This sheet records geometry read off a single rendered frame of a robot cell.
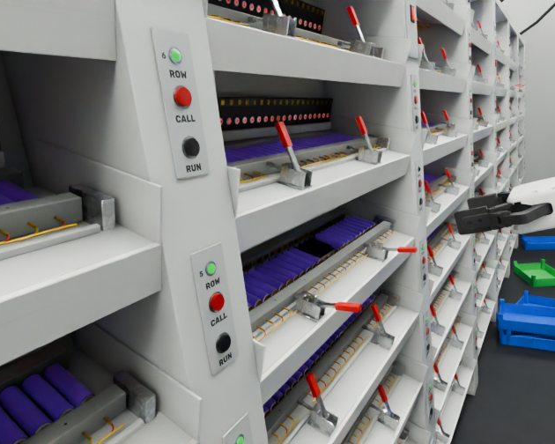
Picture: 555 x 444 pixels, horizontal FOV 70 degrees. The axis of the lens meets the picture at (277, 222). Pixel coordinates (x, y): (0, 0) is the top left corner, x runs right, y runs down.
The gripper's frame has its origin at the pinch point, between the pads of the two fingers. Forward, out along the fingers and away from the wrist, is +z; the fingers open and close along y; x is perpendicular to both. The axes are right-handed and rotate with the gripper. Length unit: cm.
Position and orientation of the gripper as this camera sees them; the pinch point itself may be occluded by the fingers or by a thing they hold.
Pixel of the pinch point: (470, 214)
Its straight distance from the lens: 62.6
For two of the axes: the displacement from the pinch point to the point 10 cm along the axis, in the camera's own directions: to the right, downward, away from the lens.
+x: -2.9, -9.5, -0.8
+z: -7.8, 1.8, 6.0
